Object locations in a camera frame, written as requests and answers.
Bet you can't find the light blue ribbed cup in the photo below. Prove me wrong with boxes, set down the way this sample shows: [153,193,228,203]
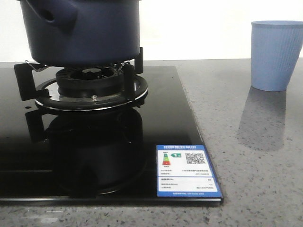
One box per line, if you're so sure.
[251,20,303,92]

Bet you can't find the dark blue cooking pot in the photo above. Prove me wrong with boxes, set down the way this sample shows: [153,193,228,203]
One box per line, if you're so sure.
[20,0,140,67]

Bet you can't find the black round gas burner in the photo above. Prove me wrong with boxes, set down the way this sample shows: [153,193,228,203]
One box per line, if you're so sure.
[56,68,124,98]

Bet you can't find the blue energy label sticker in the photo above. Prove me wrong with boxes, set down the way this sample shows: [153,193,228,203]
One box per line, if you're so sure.
[156,145,223,201]

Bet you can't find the black pot support grate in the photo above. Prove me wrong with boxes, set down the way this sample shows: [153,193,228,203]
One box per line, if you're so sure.
[14,48,148,112]

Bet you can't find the black glass gas stove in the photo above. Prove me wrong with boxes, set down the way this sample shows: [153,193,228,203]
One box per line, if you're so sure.
[0,66,224,206]

